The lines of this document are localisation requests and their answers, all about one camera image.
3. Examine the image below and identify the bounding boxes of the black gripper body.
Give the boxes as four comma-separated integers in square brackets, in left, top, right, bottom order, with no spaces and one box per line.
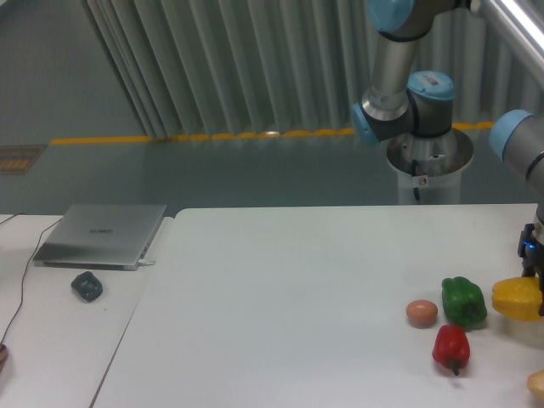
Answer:
[518,224,543,272]

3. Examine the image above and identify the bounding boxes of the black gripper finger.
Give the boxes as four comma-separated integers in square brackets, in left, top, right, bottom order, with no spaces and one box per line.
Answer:
[522,262,543,315]

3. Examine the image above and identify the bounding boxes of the yellow bell pepper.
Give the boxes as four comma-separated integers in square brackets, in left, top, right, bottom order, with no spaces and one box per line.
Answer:
[492,277,542,321]

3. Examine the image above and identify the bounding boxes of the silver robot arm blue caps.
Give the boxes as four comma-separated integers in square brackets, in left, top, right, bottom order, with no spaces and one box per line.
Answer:
[352,1,543,320]

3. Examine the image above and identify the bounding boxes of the green bell pepper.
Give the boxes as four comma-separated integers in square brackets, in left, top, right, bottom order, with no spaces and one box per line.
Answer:
[441,276,487,327]

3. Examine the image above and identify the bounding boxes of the red bell pepper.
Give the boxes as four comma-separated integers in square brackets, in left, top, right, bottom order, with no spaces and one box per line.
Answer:
[432,325,471,376]

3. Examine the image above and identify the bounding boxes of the pale yellow food item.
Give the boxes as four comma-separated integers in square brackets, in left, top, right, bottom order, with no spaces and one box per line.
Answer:
[526,370,544,400]

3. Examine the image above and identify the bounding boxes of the brown egg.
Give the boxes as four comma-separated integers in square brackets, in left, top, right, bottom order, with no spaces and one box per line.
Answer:
[405,299,438,328]

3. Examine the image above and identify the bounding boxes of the pleated grey curtain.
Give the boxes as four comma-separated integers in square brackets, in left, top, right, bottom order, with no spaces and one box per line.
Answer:
[84,1,543,139]

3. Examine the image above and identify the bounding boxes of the white usb plug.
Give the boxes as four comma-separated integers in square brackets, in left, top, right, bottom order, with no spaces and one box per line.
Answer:
[139,259,156,267]

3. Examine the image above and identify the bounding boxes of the silver closed laptop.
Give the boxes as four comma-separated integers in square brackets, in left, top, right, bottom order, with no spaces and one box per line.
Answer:
[33,204,167,270]

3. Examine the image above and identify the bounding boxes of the small black clip object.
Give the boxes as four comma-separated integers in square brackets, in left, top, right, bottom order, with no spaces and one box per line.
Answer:
[71,271,104,303]

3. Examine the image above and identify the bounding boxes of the brown object at left edge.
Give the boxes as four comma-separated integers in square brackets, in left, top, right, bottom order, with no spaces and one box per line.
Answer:
[0,343,9,372]

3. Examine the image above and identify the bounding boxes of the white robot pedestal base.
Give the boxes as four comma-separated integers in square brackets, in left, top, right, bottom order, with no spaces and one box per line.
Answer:
[386,128,474,205]

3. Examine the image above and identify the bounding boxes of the thin black cable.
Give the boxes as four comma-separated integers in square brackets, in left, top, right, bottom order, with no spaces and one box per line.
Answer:
[0,212,65,346]

